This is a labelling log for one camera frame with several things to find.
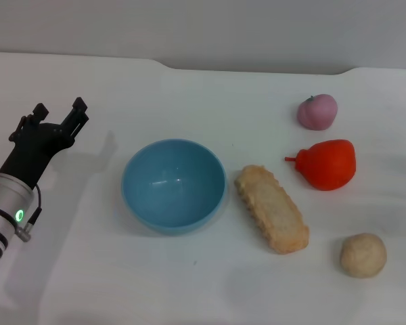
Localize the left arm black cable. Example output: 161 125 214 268
14 183 43 242

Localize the pink toy peach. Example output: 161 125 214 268
297 93 338 131

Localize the long toasted bread loaf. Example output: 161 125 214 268
233 164 310 255

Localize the round beige bun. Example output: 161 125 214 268
340 232 388 280

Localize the red toy pear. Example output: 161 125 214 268
284 139 357 192

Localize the blue plastic bowl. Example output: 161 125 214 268
120 138 228 237

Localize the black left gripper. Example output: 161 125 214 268
0 96 90 188

